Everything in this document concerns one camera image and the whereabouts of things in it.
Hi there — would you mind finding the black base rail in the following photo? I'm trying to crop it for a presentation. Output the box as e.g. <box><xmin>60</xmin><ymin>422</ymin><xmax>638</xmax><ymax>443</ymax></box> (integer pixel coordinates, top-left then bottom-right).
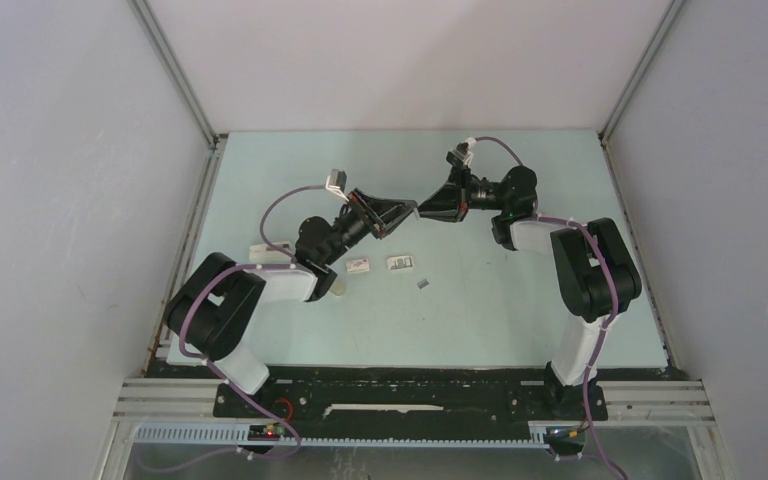
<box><xmin>213</xmin><ymin>366</ymin><xmax>608</xmax><ymax>442</ymax></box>

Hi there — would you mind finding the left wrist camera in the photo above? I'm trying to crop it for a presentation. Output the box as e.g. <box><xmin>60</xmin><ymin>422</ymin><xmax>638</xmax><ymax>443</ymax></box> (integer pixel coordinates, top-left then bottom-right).
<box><xmin>324</xmin><ymin>169</ymin><xmax>349</xmax><ymax>203</ymax></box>

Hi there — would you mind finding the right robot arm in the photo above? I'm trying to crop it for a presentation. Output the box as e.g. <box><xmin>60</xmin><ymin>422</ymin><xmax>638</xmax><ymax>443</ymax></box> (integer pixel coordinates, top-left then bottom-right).
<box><xmin>418</xmin><ymin>166</ymin><xmax>642</xmax><ymax>418</ymax></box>

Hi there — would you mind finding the right aluminium frame post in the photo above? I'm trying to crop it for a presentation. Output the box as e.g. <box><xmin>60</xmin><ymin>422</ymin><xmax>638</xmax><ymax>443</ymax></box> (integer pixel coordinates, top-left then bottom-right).
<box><xmin>599</xmin><ymin>0</ymin><xmax>688</xmax><ymax>147</ymax></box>

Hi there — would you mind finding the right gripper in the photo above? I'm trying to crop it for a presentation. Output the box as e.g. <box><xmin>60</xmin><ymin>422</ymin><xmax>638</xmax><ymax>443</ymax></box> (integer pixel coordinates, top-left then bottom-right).
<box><xmin>415</xmin><ymin>164</ymin><xmax>510</xmax><ymax>223</ymax></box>

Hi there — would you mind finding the left aluminium frame post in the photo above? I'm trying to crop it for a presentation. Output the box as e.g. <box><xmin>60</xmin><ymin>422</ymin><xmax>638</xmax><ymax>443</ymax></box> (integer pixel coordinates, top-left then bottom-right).
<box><xmin>127</xmin><ymin>0</ymin><xmax>219</xmax><ymax>149</ymax></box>

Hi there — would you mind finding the white staple box sleeve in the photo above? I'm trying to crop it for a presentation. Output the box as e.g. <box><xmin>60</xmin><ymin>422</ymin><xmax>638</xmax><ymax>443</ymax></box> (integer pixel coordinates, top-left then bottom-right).
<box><xmin>345</xmin><ymin>258</ymin><xmax>371</xmax><ymax>274</ymax></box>

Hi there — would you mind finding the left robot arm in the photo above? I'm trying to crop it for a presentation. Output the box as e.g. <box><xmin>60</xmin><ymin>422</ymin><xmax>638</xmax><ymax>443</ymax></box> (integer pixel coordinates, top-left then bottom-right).
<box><xmin>163</xmin><ymin>189</ymin><xmax>417</xmax><ymax>417</ymax></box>

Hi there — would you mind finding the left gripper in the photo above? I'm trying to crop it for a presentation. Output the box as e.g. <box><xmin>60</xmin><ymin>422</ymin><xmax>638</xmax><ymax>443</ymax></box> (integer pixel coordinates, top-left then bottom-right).
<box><xmin>321</xmin><ymin>188</ymin><xmax>416</xmax><ymax>266</ymax></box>

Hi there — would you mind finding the olive green stapler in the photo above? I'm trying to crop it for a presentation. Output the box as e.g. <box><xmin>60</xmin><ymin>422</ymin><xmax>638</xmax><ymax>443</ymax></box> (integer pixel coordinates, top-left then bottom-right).
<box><xmin>329</xmin><ymin>279</ymin><xmax>346</xmax><ymax>296</ymax></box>

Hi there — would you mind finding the white stapler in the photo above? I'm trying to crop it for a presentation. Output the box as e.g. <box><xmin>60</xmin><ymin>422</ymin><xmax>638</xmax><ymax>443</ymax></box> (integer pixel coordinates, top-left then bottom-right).
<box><xmin>249</xmin><ymin>241</ymin><xmax>294</xmax><ymax>264</ymax></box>

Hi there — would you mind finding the aluminium frame post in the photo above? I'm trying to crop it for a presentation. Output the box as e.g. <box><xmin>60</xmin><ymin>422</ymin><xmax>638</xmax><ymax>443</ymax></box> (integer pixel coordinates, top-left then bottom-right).
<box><xmin>127</xmin><ymin>0</ymin><xmax>219</xmax><ymax>149</ymax></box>
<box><xmin>599</xmin><ymin>0</ymin><xmax>688</xmax><ymax>147</ymax></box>

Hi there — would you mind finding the staple tray box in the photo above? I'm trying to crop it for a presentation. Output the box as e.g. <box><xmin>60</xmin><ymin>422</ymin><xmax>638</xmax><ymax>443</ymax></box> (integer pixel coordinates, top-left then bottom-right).
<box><xmin>387</xmin><ymin>255</ymin><xmax>416</xmax><ymax>272</ymax></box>

